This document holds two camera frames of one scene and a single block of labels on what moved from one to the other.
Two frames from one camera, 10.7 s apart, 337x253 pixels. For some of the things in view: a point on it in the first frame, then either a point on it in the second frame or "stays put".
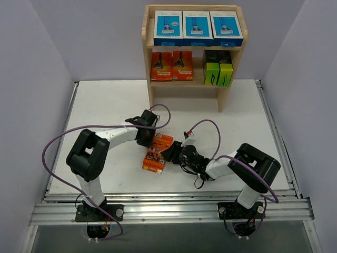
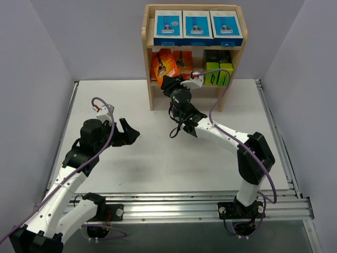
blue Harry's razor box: (197, 29) stays put
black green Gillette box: (226, 68) stays put
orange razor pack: (154, 161) → (166, 64)
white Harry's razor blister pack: (168, 30) stays put
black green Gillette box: (212, 67) stays put
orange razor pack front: (182, 65) stays put
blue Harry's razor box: (226, 29) stays put
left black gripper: (145, 137) → (117, 137)
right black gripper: (175, 152) → (170, 83)
